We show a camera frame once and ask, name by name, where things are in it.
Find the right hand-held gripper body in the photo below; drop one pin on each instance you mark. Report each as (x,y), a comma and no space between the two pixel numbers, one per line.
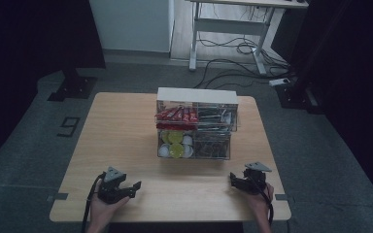
(255,181)

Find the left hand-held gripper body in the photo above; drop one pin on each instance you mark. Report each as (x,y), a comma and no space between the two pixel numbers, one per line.
(111,187)

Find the person's right hand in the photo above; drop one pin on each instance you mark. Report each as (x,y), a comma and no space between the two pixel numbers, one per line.
(259,202)

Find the person's left hand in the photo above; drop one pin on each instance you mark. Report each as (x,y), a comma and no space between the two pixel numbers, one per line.
(102,208)

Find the pile of dark sachets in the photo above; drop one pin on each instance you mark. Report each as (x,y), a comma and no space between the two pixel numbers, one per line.
(211,147)
(215,118)

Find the white capsule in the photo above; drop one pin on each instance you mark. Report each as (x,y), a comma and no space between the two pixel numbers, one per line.
(164,151)
(188,151)
(187,139)

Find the yellow-lidded capsule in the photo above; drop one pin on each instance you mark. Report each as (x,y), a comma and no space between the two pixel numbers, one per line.
(175,137)
(164,136)
(176,150)

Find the row of red packets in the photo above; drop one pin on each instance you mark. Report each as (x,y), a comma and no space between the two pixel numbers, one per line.
(176,116)

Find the clear organizer with white lid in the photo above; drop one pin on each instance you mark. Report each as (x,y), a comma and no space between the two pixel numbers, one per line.
(196,95)

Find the black stand base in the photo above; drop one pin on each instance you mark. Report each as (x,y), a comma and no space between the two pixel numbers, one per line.
(296,97)
(74,85)

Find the white power strip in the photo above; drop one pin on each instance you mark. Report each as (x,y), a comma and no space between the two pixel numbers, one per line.
(279,82)

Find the black curtain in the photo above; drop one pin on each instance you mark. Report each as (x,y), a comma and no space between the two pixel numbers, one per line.
(353,81)
(22,64)

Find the white metal desk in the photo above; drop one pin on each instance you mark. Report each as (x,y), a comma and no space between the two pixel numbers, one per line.
(230,26)

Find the white cabinet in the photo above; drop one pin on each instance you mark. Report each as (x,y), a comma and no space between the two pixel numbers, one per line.
(131,24)

